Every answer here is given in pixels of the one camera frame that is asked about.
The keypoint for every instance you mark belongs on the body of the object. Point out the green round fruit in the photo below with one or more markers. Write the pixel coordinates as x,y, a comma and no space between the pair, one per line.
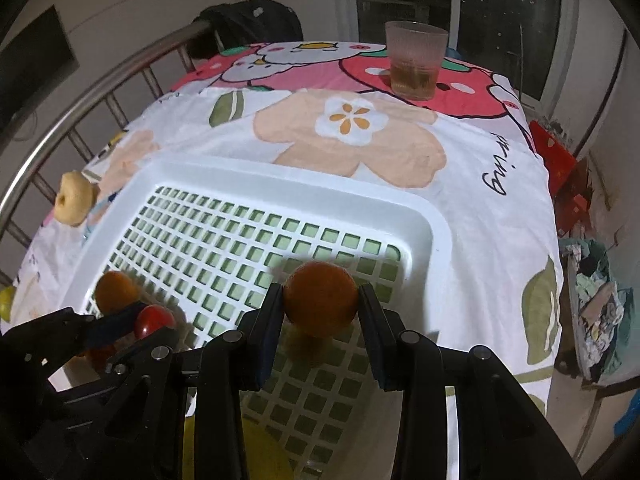
4,302

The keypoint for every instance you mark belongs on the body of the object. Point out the green plastic tray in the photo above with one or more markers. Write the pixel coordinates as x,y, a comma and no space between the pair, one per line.
375,248

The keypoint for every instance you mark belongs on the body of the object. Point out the white floral printed cloth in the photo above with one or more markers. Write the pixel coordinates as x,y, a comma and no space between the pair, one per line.
475,220

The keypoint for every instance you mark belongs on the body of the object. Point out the metal bed rail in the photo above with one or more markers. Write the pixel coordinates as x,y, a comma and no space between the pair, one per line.
85,100

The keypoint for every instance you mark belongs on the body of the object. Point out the red box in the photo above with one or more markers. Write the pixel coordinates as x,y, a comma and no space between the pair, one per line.
552,155

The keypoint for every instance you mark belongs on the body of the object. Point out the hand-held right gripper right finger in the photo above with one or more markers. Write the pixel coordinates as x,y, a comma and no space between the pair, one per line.
372,340

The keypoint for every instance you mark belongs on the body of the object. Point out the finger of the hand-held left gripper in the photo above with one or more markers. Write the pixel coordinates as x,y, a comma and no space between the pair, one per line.
115,327
145,347

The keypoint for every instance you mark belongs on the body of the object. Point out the pile of clothes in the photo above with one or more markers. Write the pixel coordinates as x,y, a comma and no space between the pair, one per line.
595,305

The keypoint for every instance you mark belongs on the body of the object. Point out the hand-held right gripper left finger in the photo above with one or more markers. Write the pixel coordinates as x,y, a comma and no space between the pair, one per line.
272,330

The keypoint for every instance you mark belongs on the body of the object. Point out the blue plastic bag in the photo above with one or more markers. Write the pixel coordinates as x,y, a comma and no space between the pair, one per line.
627,417

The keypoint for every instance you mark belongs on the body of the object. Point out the white plastic basket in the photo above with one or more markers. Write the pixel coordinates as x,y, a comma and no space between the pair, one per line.
300,187

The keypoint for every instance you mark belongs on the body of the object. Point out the yellow-green pomelo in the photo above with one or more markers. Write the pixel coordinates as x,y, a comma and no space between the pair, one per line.
265,455

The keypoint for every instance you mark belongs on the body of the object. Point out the black backpack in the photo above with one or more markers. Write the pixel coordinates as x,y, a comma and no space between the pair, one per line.
250,22

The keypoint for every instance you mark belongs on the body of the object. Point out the pink cartoon bedsheet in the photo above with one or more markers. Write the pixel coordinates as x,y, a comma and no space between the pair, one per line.
360,67

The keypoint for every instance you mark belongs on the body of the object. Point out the glass window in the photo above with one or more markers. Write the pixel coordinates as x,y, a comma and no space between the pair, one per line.
500,10

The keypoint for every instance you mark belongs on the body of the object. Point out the large red tomato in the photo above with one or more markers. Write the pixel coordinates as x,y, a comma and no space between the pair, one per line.
152,320

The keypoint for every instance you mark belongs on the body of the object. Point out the dark wall screen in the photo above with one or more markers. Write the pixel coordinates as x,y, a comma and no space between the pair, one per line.
35,70

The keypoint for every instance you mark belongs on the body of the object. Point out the pale yellow apple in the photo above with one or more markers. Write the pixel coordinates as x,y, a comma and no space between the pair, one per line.
75,199

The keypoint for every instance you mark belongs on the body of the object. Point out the plastic cup with tea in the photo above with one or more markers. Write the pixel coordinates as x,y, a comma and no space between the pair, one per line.
415,60

